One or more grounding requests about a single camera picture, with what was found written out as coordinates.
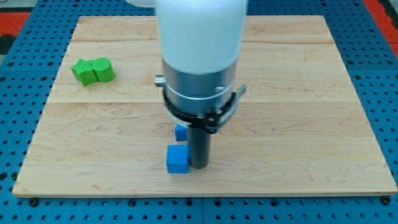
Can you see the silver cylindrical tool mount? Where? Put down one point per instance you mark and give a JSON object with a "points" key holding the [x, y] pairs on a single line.
{"points": [[204, 101]]}

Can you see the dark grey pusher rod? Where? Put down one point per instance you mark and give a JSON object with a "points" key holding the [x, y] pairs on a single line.
{"points": [[199, 147]]}

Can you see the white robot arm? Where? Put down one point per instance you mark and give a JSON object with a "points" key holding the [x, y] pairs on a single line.
{"points": [[200, 43]]}

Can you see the green circle block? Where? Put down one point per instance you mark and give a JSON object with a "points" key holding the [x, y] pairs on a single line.
{"points": [[103, 69]]}

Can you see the small blue block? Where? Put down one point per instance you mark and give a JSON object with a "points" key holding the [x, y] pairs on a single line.
{"points": [[180, 133]]}

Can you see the blue cube block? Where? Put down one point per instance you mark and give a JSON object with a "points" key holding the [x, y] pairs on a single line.
{"points": [[177, 159]]}

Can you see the wooden board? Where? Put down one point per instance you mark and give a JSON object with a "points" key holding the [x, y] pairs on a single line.
{"points": [[299, 131]]}

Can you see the green star block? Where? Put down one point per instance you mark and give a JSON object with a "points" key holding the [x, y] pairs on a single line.
{"points": [[83, 72]]}

